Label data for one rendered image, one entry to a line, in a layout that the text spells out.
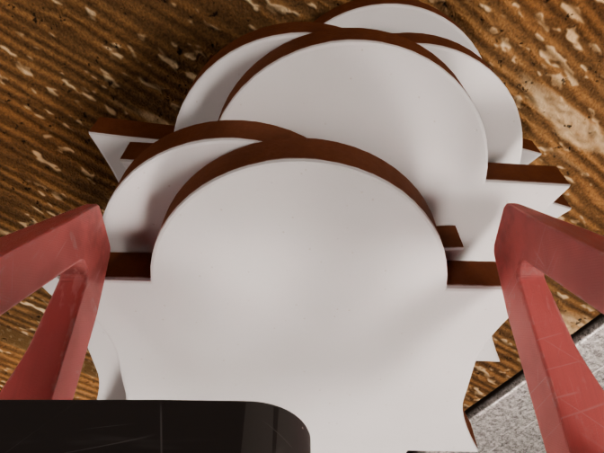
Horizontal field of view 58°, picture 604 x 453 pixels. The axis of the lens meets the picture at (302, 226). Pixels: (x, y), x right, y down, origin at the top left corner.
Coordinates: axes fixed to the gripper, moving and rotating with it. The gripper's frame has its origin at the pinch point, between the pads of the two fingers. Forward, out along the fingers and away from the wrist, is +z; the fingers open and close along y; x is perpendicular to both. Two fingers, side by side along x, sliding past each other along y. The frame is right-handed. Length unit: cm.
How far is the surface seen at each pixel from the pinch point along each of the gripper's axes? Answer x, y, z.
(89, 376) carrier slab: 14.5, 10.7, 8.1
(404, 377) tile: 4.6, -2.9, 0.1
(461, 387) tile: 5.1, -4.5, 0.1
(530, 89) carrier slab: -0.5, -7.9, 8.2
